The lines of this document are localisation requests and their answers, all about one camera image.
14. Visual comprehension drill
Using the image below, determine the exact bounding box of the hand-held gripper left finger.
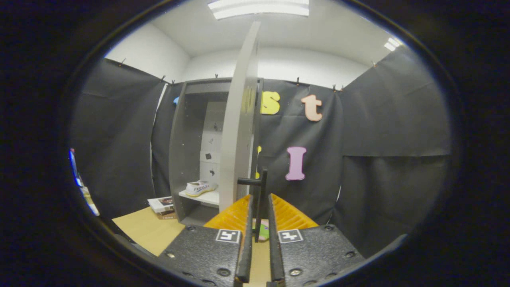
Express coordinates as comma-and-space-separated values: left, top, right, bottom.
157, 194, 254, 287

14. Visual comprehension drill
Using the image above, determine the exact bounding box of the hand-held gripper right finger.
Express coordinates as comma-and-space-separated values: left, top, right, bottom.
267, 193, 365, 287

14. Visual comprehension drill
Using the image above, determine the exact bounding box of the black door handle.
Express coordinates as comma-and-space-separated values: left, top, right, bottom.
238, 167, 268, 243

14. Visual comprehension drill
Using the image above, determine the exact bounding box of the white shoe with yellow sole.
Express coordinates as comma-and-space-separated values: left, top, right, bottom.
184, 180, 218, 197

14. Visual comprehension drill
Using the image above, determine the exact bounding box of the light grey shoe cabinet door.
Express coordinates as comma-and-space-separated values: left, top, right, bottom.
218, 21, 263, 216

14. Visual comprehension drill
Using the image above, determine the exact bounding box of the dark grey shoe cabinet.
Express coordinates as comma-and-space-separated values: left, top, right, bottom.
168, 78, 263, 227

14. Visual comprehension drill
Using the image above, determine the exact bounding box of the pink and green plush toy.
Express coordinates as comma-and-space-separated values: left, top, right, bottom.
252, 218, 271, 242

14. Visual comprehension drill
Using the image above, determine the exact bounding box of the white cover book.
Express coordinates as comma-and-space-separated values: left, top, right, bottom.
147, 196, 175, 214

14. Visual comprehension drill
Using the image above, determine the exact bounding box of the yellow and white packet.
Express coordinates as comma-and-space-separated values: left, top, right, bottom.
80, 185, 100, 216

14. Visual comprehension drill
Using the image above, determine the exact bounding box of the black backdrop cloth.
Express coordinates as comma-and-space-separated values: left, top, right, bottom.
71, 45, 453, 256

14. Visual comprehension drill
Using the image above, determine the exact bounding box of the blue and white packet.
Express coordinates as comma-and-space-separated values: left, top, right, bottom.
69, 148, 84, 188

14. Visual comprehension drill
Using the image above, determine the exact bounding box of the long ceiling light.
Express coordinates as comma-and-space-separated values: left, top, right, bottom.
207, 0, 310, 20

